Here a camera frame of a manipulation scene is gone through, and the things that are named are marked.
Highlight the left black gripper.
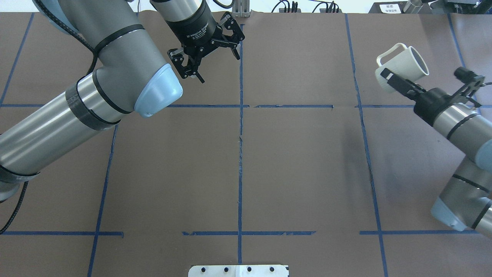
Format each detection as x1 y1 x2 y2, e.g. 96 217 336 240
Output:
166 4 245 83

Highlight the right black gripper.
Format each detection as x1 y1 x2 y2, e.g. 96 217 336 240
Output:
380 68 467 125

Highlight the white ribbed HOME mug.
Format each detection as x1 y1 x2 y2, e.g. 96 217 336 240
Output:
375 43 429 93

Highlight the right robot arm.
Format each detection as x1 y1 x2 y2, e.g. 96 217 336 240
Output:
379 67 492 238

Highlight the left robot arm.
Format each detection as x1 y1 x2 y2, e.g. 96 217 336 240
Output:
0 0 245 202

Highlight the steel cylinder cup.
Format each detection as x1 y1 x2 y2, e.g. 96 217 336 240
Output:
402 0 424 14

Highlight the black box with white label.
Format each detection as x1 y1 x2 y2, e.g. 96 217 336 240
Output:
368 0 407 14

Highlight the aluminium profile post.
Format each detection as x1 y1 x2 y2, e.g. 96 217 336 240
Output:
231 0 251 18

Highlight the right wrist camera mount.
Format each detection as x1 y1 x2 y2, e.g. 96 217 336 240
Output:
453 67 485 103

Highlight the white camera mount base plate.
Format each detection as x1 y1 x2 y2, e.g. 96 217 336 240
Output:
188 264 290 277

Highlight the black camera cable left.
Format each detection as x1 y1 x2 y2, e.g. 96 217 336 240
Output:
0 181 29 235

